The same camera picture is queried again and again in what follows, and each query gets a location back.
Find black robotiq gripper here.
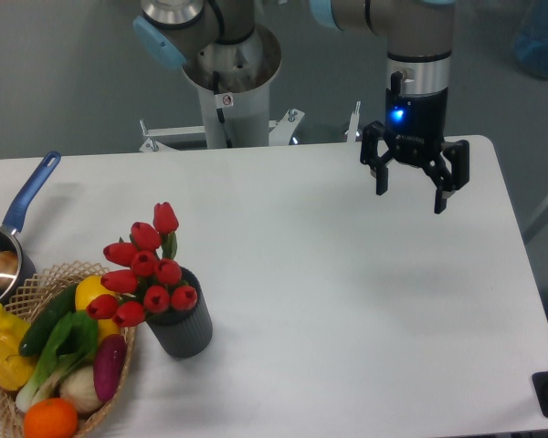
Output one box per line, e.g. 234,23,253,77
360,88,469,214

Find red tulip bouquet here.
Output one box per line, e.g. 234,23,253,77
86,202,197,328

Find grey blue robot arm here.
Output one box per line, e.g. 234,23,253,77
132,1,469,213

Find dark grey ribbed vase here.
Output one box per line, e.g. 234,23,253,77
146,267,213,360

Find blue translucent bag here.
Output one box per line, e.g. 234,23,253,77
512,1,548,79

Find yellow lemon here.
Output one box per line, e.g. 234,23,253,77
74,275,121,344

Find purple eggplant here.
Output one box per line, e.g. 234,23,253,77
93,334,127,402

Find green bok choy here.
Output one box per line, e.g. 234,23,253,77
16,310,99,412

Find white garlic bulb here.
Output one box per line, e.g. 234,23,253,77
58,365,103,414

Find green cucumber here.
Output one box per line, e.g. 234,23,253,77
18,283,79,357

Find orange mandarin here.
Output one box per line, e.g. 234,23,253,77
23,398,79,438

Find yellow bell pepper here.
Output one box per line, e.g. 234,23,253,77
0,303,37,391

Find woven wicker basket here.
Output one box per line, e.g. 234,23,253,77
0,260,138,438

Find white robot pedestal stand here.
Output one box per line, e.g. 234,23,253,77
139,25,362,153

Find blue handled saucepan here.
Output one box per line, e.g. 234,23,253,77
0,151,61,305

